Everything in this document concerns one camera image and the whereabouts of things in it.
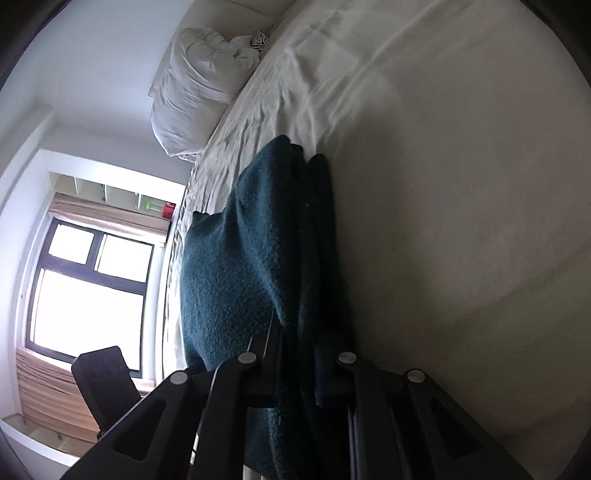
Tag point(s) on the black and white striped item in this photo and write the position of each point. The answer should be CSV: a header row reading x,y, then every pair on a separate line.
x,y
259,40

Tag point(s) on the beige striped curtain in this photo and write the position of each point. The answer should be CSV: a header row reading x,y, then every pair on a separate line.
x,y
106,214
51,392

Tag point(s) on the white pillow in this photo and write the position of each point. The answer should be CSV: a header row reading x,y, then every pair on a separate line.
x,y
194,92

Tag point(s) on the small green item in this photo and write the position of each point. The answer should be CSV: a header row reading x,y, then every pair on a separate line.
x,y
148,204

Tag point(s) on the beige headboard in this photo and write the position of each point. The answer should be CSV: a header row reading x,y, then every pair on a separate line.
x,y
221,14

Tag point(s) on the black office chair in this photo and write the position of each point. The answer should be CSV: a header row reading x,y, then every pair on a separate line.
x,y
106,376

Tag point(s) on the small red item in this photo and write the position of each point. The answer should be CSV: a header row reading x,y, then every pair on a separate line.
x,y
168,211

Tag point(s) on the dark framed window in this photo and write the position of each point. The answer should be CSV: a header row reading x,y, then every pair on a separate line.
x,y
83,314

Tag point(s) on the bed with white sheet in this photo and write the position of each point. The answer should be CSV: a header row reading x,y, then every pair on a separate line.
x,y
438,161

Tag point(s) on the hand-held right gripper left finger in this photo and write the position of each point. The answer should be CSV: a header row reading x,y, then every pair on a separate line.
x,y
263,371

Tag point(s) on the white wall shelf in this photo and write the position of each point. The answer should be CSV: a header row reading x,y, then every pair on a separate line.
x,y
92,187

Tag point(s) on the teal fleece cloth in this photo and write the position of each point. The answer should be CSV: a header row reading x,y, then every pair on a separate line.
x,y
258,240

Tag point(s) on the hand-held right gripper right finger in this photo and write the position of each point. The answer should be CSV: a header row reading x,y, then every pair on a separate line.
x,y
371,415

